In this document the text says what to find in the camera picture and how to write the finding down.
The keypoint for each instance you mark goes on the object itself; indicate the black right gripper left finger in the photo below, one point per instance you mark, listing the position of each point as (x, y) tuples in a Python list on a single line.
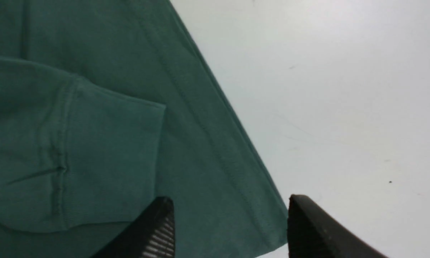
[(151, 235)]

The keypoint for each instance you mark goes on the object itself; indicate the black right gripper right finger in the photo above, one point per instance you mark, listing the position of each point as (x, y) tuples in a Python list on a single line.
[(313, 233)]

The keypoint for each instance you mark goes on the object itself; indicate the green long-sleeve top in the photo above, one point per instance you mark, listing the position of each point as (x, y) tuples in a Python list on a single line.
[(106, 105)]

